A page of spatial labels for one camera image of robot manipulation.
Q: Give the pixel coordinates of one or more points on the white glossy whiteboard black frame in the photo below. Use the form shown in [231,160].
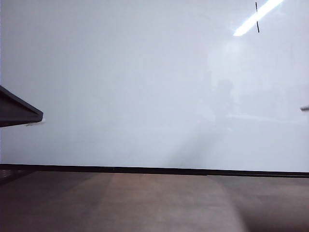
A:
[135,77]

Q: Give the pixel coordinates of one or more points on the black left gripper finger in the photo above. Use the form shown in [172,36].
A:
[17,111]

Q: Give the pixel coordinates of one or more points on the black marker stroke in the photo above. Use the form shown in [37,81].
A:
[257,25]

